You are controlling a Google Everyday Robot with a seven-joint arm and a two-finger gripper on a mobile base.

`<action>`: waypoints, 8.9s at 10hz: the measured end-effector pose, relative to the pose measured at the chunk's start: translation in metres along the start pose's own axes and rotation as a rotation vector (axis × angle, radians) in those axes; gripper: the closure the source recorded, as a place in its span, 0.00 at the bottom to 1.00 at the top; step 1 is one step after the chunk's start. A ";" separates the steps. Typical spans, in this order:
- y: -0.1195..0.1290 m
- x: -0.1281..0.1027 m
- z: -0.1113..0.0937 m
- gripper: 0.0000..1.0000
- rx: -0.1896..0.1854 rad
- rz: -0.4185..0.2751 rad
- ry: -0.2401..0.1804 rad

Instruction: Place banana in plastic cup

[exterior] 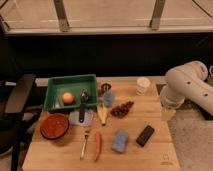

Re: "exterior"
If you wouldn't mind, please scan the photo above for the green plastic bin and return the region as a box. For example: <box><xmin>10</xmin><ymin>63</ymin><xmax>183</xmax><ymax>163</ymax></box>
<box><xmin>44</xmin><ymin>74</ymin><xmax>98</xmax><ymax>113</ymax></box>

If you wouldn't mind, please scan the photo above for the orange peach fruit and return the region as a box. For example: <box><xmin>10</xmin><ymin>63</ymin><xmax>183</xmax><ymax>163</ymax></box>
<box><xmin>62</xmin><ymin>92</ymin><xmax>74</xmax><ymax>104</ymax></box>

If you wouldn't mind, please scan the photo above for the red bowl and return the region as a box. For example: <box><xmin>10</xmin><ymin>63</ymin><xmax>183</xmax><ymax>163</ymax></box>
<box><xmin>40</xmin><ymin>114</ymin><xmax>69</xmax><ymax>140</ymax></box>

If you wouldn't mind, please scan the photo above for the silver fork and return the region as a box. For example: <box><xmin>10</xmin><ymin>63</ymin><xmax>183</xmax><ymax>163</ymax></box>
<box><xmin>80</xmin><ymin>129</ymin><xmax>90</xmax><ymax>160</ymax></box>

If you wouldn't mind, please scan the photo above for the yellow banana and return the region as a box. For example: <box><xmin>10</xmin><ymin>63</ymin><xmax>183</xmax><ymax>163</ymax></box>
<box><xmin>97</xmin><ymin>104</ymin><xmax>108</xmax><ymax>126</ymax></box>

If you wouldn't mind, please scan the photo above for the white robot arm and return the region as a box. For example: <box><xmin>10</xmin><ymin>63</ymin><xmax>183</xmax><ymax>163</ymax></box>
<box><xmin>160</xmin><ymin>61</ymin><xmax>213</xmax><ymax>121</ymax></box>

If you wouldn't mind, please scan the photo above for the orange carrot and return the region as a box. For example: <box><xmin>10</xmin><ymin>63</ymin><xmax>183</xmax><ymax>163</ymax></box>
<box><xmin>94</xmin><ymin>132</ymin><xmax>102</xmax><ymax>161</ymax></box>

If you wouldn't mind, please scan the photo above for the dark metal can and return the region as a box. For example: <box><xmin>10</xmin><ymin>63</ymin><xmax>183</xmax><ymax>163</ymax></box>
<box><xmin>101</xmin><ymin>83</ymin><xmax>111</xmax><ymax>94</ymax></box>

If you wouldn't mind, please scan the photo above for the black rectangular block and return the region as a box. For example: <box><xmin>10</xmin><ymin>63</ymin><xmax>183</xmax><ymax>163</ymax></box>
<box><xmin>136</xmin><ymin>125</ymin><xmax>155</xmax><ymax>147</ymax></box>

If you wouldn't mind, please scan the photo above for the bunch of dark grapes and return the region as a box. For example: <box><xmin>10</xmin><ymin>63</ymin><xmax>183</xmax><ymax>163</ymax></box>
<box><xmin>110</xmin><ymin>101</ymin><xmax>134</xmax><ymax>118</ymax></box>

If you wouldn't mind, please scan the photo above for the white paper cup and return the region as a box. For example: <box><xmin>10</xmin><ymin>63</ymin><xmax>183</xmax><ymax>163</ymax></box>
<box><xmin>136</xmin><ymin>77</ymin><xmax>151</xmax><ymax>95</ymax></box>

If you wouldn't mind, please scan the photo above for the blue sponge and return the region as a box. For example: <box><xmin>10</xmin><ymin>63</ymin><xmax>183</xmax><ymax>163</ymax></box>
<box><xmin>111</xmin><ymin>130</ymin><xmax>129</xmax><ymax>153</ymax></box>

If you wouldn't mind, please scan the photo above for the black ice cream scoop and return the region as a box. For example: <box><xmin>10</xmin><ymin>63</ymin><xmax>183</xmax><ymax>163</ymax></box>
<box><xmin>79</xmin><ymin>90</ymin><xmax>89</xmax><ymax>123</ymax></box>

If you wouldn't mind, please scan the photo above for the black office chair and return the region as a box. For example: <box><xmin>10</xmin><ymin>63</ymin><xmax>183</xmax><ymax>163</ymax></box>
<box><xmin>0</xmin><ymin>74</ymin><xmax>42</xmax><ymax>171</ymax></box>

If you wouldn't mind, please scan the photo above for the grey cloth mat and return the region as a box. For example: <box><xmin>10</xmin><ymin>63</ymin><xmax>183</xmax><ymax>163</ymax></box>
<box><xmin>68</xmin><ymin>110</ymin><xmax>93</xmax><ymax>127</ymax></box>

